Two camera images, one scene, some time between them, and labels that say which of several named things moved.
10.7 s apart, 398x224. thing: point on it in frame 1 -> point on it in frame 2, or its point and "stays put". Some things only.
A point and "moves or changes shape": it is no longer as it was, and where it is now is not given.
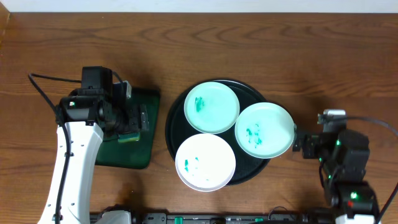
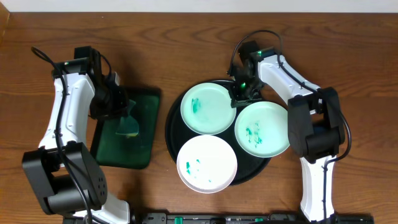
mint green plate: (211, 107) stays put
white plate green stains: (205, 162) stays put
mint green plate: (264, 130) stays put
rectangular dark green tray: (135, 154) stays put
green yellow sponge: (129, 137) moves or changes shape
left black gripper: (143, 117) -> (116, 106)
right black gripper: (312, 140) -> (237, 99)
